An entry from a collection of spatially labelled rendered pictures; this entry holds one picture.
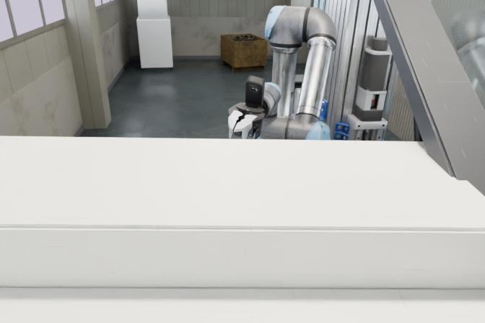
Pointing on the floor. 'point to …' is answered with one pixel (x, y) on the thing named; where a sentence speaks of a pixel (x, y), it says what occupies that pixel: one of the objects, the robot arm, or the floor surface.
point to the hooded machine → (154, 32)
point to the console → (234, 215)
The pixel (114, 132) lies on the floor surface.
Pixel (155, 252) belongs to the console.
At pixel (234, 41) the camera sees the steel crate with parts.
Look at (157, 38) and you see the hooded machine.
